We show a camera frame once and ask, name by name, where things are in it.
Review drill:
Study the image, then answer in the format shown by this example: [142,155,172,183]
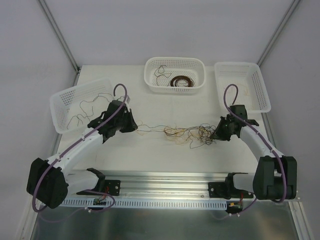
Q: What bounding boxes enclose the yellow and black cables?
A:
[136,121,218,150]

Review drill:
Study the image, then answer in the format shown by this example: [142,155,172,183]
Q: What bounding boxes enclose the yellow thin cable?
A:
[219,78,258,111]

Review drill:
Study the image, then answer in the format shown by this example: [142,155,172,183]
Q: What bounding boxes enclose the dark brown thin cable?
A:
[153,64,173,87]

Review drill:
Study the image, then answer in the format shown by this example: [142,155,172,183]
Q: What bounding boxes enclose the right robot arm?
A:
[210,105,298,203]

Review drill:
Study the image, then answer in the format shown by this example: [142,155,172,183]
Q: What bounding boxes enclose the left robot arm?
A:
[26,100,138,213]

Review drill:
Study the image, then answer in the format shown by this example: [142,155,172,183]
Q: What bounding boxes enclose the white perforated basket right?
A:
[214,62,271,114]

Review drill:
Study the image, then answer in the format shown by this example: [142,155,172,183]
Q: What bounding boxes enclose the white perforated basket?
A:
[214,62,271,114]
[49,77,115,134]
[144,57,207,94]

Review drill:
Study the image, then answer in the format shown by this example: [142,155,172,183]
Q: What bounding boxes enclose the white perforated basket left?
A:
[49,77,115,134]

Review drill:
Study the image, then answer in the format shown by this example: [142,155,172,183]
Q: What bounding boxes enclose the white perforated basket middle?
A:
[144,57,207,94]

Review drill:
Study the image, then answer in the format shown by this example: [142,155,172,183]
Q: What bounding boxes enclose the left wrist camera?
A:
[117,95,131,110]

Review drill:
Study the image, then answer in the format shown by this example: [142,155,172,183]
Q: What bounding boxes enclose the dark loose cable left basket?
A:
[67,92,115,130]

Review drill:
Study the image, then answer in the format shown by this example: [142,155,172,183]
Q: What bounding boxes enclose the aluminium mounting rail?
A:
[102,171,227,200]

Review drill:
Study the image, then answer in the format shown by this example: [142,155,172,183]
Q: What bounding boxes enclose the brown coiled cable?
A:
[170,76,195,88]

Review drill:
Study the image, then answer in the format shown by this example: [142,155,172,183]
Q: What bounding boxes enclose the white slotted cable duct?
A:
[61,197,227,211]

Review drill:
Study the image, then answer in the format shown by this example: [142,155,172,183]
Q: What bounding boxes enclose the aluminium frame post left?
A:
[37,0,80,73]

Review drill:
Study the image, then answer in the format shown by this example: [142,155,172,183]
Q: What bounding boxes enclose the aluminium frame post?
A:
[256,0,302,67]
[37,0,80,73]

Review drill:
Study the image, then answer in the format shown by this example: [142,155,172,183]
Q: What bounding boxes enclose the aluminium frame post right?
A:
[256,0,302,67]

